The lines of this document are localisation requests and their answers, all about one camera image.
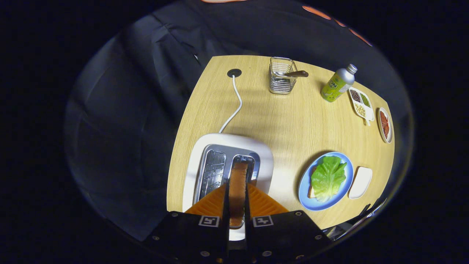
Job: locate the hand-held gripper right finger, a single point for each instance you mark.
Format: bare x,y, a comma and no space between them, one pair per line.
285,238

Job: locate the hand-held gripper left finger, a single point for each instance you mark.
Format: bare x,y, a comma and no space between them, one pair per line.
190,238

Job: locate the white bread slice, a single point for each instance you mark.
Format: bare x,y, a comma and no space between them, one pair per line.
312,192
238,190

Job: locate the green lettuce leaf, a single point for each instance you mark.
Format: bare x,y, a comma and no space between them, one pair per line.
328,178

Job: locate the blue round plate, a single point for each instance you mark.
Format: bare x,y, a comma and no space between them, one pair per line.
306,200

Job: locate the white rectangular plate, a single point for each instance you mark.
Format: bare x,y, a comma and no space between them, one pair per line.
361,181

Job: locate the white toaster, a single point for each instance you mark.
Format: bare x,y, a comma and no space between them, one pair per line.
227,141

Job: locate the white oval plate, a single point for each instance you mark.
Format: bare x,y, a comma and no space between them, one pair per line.
390,136

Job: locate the brown meat slice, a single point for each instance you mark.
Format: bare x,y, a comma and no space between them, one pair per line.
386,131
383,118

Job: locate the white divided dish with beans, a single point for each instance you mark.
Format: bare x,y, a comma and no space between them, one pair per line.
367,110

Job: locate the green label metal bottle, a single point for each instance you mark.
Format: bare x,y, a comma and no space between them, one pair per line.
335,88

